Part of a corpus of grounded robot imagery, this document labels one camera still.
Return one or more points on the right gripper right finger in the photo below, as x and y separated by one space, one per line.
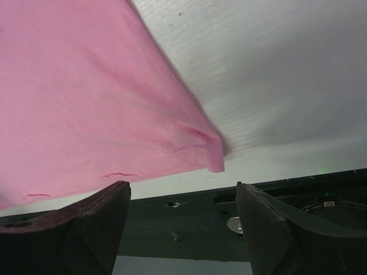
282 239

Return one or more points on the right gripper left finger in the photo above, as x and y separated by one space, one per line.
82 238

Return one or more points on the pink t-shirt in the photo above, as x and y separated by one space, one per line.
87 99

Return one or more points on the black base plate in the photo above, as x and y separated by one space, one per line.
205 225

